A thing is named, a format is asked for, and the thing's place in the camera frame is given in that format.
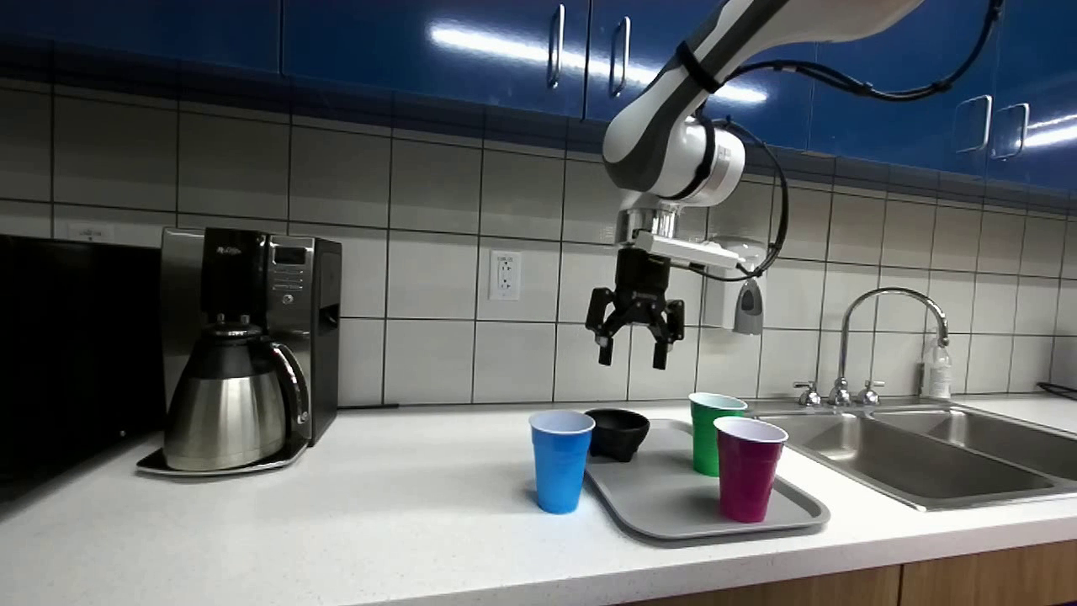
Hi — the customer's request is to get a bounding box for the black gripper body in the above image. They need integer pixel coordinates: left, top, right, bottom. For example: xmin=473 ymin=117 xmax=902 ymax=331
xmin=583 ymin=245 xmax=692 ymax=341

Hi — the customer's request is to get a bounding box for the green plastic cup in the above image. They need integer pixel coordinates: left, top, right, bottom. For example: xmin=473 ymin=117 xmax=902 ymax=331
xmin=686 ymin=392 xmax=750 ymax=479

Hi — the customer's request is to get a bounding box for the blue plastic cup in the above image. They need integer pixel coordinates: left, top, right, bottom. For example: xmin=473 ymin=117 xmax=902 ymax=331
xmin=524 ymin=408 xmax=598 ymax=519

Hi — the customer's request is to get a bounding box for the magenta plastic cup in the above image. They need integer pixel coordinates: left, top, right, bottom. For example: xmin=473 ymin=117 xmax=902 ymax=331
xmin=712 ymin=413 xmax=792 ymax=526

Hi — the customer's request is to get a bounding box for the grey plastic tray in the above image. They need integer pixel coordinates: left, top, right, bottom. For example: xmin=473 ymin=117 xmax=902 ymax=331
xmin=583 ymin=416 xmax=835 ymax=548

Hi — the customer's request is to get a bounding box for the black bowl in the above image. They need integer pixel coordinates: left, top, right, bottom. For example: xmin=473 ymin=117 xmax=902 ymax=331
xmin=583 ymin=408 xmax=652 ymax=463

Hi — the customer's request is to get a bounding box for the chrome gooseneck faucet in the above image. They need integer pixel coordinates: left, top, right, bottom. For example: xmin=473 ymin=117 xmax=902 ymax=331
xmin=835 ymin=283 xmax=953 ymax=408

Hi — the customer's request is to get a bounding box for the blue glossy cabinet door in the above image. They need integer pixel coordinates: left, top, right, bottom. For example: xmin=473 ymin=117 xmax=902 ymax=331
xmin=992 ymin=0 xmax=1077 ymax=200
xmin=583 ymin=0 xmax=830 ymax=156
xmin=0 ymin=0 xmax=282 ymax=82
xmin=817 ymin=0 xmax=1003 ymax=192
xmin=281 ymin=0 xmax=588 ymax=122

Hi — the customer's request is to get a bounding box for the wooden lower cabinet front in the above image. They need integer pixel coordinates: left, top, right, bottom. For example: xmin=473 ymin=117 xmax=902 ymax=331
xmin=899 ymin=537 xmax=1077 ymax=606
xmin=638 ymin=564 xmax=902 ymax=606

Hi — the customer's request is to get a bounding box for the clear plastic soap bottle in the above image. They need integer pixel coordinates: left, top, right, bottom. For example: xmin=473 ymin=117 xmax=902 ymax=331
xmin=918 ymin=334 xmax=955 ymax=404

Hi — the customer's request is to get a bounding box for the stainless steel double sink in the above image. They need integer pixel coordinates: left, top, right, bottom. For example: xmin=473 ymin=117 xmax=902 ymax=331
xmin=745 ymin=396 xmax=1077 ymax=514

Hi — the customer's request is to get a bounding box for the black silver coffee maker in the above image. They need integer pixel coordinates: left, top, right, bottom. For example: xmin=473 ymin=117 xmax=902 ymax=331
xmin=134 ymin=227 xmax=344 ymax=480

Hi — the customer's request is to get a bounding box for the stainless steel coffee carafe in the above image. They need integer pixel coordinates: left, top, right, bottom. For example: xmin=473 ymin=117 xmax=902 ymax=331
xmin=162 ymin=325 xmax=311 ymax=470

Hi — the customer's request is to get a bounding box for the black microwave oven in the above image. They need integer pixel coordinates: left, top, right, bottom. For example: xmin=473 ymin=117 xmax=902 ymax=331
xmin=0 ymin=231 xmax=165 ymax=502

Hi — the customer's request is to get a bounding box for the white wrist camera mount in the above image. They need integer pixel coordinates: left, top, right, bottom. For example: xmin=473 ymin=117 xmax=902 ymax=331
xmin=625 ymin=230 xmax=750 ymax=283

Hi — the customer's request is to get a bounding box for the white wall soap dispenser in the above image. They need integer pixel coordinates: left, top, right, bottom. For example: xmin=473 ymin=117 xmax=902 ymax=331
xmin=699 ymin=237 xmax=771 ymax=335

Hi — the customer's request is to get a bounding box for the white wall power outlet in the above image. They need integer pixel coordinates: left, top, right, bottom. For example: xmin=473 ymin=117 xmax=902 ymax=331
xmin=488 ymin=245 xmax=524 ymax=304

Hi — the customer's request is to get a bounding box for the silver cabinet door handle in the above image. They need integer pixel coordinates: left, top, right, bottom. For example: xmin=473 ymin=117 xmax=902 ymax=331
xmin=999 ymin=99 xmax=1033 ymax=160
xmin=962 ymin=94 xmax=997 ymax=156
xmin=546 ymin=0 xmax=568 ymax=94
xmin=605 ymin=13 xmax=632 ymax=102

